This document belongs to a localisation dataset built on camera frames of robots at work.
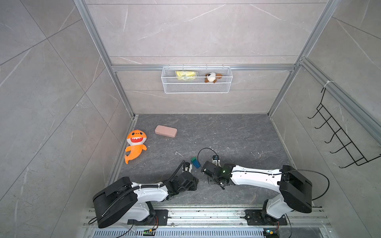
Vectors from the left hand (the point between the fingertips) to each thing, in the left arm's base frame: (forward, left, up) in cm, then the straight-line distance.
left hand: (199, 179), depth 85 cm
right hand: (0, -8, +1) cm, 8 cm away
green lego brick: (+13, +3, +1) cm, 13 cm away
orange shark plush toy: (+26, +40, +7) cm, 48 cm away
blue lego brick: (+9, +1, +1) cm, 9 cm away
